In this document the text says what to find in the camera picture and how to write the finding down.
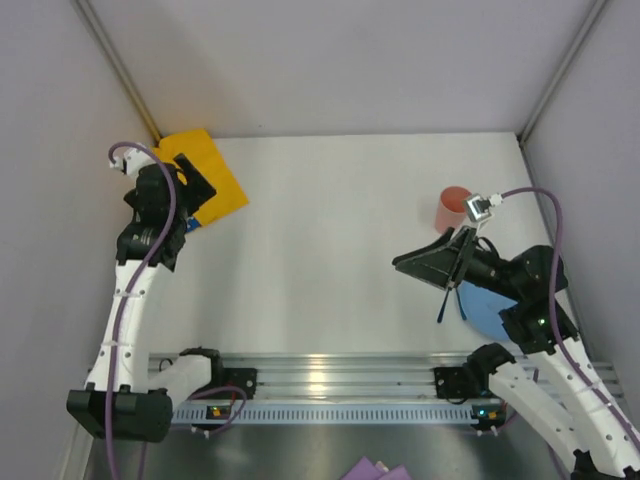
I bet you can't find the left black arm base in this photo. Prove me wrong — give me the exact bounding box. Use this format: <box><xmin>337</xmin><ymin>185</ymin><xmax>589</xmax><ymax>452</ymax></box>
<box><xmin>211</xmin><ymin>367</ymin><xmax>258</xmax><ymax>400</ymax></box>

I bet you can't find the blue plastic plate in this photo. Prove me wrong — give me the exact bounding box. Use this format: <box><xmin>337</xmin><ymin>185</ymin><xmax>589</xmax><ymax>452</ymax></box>
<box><xmin>458</xmin><ymin>282</ymin><xmax>516</xmax><ymax>342</ymax></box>

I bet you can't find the red plastic cup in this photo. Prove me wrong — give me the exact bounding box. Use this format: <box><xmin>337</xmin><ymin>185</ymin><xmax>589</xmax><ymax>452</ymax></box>
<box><xmin>435</xmin><ymin>186</ymin><xmax>472</xmax><ymax>234</ymax></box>

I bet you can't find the slotted grey cable duct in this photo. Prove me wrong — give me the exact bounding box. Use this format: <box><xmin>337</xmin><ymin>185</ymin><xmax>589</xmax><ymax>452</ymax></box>
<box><xmin>172</xmin><ymin>401</ymin><xmax>506</xmax><ymax>426</ymax></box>

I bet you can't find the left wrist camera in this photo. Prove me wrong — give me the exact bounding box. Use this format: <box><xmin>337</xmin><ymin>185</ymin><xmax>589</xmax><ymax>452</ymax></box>
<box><xmin>109</xmin><ymin>147</ymin><xmax>154</xmax><ymax>180</ymax></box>

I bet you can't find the aluminium mounting rail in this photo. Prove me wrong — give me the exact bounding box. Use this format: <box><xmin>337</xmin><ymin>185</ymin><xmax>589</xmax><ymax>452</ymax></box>
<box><xmin>85</xmin><ymin>351</ymin><xmax>626</xmax><ymax>401</ymax></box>

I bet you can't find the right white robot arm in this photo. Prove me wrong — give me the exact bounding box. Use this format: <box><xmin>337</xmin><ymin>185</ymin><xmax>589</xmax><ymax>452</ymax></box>
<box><xmin>391</xmin><ymin>227</ymin><xmax>639</xmax><ymax>479</ymax></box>

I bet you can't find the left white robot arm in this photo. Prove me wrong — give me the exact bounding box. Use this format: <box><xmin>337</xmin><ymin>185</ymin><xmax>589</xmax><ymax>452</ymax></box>
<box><xmin>66</xmin><ymin>149</ymin><xmax>224</xmax><ymax>443</ymax></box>

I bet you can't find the yellow cartoon placemat cloth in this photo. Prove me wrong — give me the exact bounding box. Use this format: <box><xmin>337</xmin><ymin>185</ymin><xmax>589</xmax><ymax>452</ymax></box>
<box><xmin>153</xmin><ymin>129</ymin><xmax>249</xmax><ymax>233</ymax></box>

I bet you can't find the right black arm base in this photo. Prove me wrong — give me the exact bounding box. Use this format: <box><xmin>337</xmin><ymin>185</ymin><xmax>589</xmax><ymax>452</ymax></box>
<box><xmin>433</xmin><ymin>366</ymin><xmax>474</xmax><ymax>405</ymax></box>

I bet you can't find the purple cloth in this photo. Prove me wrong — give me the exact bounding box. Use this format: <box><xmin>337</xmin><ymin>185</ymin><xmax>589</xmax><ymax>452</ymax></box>
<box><xmin>341</xmin><ymin>457</ymin><xmax>412</xmax><ymax>480</ymax></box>

